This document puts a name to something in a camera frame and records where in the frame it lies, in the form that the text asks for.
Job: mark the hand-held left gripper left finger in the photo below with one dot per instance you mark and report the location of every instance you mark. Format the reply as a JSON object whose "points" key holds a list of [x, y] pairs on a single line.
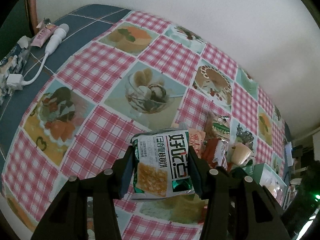
{"points": [[127, 177]]}

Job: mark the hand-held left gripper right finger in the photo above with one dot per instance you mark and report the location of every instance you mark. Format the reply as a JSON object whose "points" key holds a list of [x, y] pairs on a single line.
{"points": [[197, 177]]}

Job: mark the white snack packet green trim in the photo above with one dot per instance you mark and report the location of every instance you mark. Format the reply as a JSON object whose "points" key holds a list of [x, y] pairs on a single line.
{"points": [[162, 165]]}

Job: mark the white box with teal rim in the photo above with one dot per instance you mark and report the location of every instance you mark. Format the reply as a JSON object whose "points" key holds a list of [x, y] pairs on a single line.
{"points": [[268, 180]]}

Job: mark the small jelly cup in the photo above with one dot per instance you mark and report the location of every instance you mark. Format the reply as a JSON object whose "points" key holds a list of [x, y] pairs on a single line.
{"points": [[240, 153]]}

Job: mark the clear packet with green edges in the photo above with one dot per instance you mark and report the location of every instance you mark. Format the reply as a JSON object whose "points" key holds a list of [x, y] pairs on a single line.
{"points": [[220, 127]]}

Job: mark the wide red snack packet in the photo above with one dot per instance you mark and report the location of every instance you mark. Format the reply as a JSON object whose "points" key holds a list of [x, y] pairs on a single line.
{"points": [[212, 153]]}

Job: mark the yellow snack packet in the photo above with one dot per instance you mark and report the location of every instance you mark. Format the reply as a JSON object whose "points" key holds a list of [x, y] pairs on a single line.
{"points": [[197, 140]]}

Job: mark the dark green snack packet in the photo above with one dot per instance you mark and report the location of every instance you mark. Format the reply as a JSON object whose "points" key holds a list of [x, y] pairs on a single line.
{"points": [[243, 171]]}

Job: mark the white power strip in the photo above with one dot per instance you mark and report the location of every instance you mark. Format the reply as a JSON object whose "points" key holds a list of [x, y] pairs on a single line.
{"points": [[288, 152]]}

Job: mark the checkered dessert print tablecloth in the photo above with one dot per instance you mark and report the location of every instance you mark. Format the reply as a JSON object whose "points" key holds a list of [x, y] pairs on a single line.
{"points": [[100, 75]]}

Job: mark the white handheld device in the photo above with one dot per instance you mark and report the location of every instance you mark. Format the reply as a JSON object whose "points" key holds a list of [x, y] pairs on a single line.
{"points": [[56, 38]]}

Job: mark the blue patterned packet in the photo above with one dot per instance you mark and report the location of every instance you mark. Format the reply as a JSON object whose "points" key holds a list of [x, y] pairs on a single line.
{"points": [[12, 62]]}

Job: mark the blue grid cloth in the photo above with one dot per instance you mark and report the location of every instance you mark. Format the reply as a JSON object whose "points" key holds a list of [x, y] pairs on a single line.
{"points": [[87, 17]]}

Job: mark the pink tube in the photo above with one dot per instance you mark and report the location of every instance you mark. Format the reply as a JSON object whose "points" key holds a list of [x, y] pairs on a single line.
{"points": [[42, 35]]}

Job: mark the brown wooden frame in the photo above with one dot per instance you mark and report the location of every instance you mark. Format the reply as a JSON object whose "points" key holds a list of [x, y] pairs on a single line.
{"points": [[31, 7]]}

